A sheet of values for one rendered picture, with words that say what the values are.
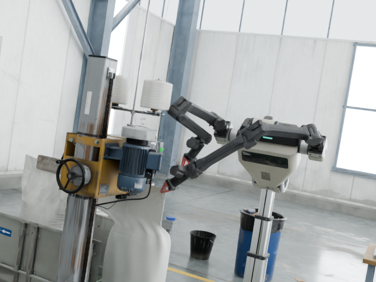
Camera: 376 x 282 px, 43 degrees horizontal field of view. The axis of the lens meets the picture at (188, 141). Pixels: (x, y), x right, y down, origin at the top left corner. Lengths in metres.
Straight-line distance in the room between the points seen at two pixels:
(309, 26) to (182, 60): 2.99
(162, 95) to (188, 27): 9.09
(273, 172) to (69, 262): 1.32
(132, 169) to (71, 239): 0.50
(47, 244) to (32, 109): 5.09
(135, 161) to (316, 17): 8.90
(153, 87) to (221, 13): 9.17
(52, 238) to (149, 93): 1.09
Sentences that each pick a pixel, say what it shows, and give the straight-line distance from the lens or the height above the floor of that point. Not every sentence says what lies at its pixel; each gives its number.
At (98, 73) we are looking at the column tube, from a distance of 2.55.
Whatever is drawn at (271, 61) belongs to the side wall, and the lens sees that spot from 11.05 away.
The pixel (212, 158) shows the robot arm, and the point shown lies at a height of 1.31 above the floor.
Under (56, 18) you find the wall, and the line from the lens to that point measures 8.28.
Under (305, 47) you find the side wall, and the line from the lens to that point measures 10.93.
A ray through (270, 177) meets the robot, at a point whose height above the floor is 1.22.
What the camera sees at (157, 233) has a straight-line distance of 2.85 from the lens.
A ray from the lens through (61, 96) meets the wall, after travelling 8.49.
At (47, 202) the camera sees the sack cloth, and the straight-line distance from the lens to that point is 3.24.
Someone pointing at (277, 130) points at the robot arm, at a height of 1.52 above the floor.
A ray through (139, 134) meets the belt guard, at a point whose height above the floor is 1.39.
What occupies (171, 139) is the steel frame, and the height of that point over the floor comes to 0.91.
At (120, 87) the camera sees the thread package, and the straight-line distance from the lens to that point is 2.74.
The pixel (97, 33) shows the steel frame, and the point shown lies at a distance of 8.88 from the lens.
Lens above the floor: 1.52
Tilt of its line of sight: 3 degrees down
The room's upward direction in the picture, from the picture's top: 9 degrees clockwise
